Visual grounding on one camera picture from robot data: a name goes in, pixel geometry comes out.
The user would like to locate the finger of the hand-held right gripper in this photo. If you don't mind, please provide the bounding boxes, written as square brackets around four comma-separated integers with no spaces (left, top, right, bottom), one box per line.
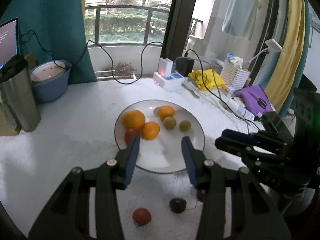
[214,136,287,165]
[221,129,288,147]

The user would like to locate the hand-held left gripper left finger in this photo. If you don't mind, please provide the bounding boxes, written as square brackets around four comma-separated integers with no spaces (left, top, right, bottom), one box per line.
[28,135,141,240]

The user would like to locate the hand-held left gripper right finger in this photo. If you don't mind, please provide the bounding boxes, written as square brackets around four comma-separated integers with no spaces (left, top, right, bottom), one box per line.
[181,136,292,240]

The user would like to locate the small red plum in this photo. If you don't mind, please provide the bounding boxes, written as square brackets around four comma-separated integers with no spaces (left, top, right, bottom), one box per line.
[132,207,152,227]
[124,128,140,145]

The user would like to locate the white plate with dark rim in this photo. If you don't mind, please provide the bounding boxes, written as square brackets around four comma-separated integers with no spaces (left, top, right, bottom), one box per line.
[114,99,206,174]

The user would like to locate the small yellow-green fruit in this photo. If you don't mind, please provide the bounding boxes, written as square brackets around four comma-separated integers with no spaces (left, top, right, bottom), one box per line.
[163,116,176,130]
[179,120,192,132]

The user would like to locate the orange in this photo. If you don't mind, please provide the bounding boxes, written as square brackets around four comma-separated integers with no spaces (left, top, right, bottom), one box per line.
[142,121,160,141]
[122,110,146,130]
[158,105,175,120]

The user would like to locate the dark cherry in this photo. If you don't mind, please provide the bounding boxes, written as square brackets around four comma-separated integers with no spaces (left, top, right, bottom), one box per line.
[169,198,187,214]

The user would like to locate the white tube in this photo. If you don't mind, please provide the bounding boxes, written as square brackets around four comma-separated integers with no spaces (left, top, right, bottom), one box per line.
[226,97,255,121]

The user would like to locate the black phone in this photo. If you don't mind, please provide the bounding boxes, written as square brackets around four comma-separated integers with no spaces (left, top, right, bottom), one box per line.
[260,110,294,137]

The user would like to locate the purple cloth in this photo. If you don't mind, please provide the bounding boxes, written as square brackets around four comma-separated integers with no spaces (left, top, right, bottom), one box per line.
[235,84,275,115]

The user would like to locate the black scissors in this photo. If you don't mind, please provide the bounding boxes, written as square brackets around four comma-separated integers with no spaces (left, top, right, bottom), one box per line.
[255,97,268,110]

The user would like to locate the white folded cloth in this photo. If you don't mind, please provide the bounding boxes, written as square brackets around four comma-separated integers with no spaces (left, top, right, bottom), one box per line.
[184,80,225,98]

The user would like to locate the white perforated basket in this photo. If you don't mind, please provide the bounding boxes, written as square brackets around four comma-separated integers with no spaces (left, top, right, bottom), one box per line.
[220,59,251,90]

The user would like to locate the white tablecloth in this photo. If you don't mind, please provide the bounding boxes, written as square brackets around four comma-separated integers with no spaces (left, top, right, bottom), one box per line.
[0,77,300,240]

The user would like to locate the yellow plastic bag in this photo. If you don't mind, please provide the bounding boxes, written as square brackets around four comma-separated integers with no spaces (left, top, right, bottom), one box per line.
[187,69,227,92]

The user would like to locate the white bottle blue cap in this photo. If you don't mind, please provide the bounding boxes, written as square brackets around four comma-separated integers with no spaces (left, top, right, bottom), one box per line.
[226,52,243,67]

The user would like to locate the white power strip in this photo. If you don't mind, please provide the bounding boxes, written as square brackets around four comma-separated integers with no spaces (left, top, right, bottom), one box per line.
[153,71,185,92]

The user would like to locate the black charger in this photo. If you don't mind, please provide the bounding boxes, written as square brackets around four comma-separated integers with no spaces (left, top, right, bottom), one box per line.
[176,57,195,77]

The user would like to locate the white balcony planter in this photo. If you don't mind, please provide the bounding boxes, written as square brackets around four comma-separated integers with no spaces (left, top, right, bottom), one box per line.
[104,62,137,79]

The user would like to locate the white charger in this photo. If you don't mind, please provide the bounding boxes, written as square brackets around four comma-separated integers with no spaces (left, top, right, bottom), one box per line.
[158,58,173,77]

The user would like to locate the white desk lamp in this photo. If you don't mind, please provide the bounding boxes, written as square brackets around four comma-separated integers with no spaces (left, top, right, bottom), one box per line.
[246,39,283,69]

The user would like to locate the blue bowl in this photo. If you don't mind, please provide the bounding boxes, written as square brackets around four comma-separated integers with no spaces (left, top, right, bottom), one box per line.
[30,59,73,102]

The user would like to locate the hanging pale shirt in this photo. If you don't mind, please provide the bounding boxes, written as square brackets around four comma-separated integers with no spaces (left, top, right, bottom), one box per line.
[222,0,259,41]

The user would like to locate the white bowl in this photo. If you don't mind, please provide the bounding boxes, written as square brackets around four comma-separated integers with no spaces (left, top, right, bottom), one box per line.
[30,64,66,82]

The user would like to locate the steel thermos flask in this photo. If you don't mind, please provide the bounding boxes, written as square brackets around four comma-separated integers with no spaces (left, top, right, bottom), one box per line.
[0,54,41,133]

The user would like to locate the black balcony railing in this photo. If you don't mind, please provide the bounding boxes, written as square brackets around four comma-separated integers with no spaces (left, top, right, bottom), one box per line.
[84,4,170,45]

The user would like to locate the teal curtain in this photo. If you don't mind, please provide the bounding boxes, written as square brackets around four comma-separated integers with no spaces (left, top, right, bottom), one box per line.
[0,0,97,85]

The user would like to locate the laptop screen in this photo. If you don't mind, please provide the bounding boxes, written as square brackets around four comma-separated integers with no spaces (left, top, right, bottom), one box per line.
[0,17,20,67]

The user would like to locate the black charger cable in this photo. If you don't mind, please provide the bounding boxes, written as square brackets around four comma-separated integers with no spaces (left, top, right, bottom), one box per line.
[175,49,265,132]

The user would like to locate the black laptop cable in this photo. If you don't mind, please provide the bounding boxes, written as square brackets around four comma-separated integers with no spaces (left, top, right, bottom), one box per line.
[19,30,165,85]

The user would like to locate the black window frame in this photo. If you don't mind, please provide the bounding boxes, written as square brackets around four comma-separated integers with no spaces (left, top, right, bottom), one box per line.
[161,0,202,59]

